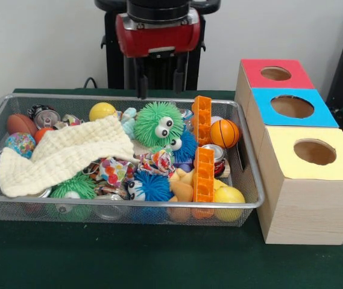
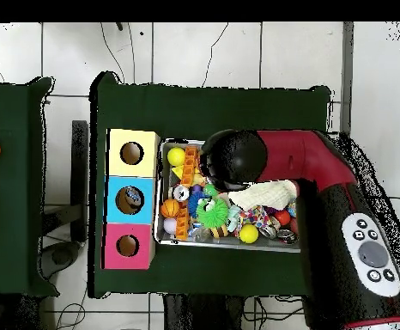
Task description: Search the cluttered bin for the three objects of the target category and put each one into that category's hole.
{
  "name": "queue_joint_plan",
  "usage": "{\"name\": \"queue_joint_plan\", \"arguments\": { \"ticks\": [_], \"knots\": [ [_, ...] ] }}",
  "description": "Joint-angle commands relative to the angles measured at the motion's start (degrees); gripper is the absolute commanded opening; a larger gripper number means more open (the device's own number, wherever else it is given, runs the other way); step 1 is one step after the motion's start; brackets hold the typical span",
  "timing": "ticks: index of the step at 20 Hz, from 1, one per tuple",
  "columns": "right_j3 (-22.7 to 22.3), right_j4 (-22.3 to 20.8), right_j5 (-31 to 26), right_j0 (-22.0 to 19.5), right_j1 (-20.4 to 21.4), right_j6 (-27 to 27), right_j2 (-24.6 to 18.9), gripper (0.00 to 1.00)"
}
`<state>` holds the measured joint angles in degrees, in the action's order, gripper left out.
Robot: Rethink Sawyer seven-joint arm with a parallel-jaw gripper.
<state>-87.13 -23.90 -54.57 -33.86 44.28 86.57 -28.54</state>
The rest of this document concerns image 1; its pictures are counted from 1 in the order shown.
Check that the wooden box with three holes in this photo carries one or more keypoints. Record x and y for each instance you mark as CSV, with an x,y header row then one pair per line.
x,y
310,210

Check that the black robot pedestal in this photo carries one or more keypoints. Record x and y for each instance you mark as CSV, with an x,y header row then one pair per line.
x,y
114,60

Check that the dark green table cloth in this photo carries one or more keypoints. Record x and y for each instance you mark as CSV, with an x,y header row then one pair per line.
x,y
159,256

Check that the yellow ball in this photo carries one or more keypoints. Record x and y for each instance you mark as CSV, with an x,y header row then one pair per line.
x,y
102,111
230,195

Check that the cream knitted cloth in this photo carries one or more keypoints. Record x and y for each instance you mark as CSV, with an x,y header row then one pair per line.
x,y
68,150

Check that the orange plastic building block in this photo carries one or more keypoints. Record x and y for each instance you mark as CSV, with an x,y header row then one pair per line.
x,y
202,120
204,177

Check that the orange toy basketball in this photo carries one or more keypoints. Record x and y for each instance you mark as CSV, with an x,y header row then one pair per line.
x,y
224,134

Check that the silver mesh bin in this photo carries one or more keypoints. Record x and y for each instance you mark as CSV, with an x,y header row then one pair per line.
x,y
14,210

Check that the colourful globe ball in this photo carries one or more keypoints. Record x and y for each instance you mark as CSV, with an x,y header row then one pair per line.
x,y
20,144

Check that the green spiky toy with eyes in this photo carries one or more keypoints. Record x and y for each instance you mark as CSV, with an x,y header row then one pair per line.
x,y
147,120

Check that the blue spiky toy with eyes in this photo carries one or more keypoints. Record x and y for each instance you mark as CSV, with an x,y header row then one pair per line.
x,y
153,185

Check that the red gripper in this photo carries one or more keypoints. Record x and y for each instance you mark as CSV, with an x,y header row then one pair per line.
x,y
159,37

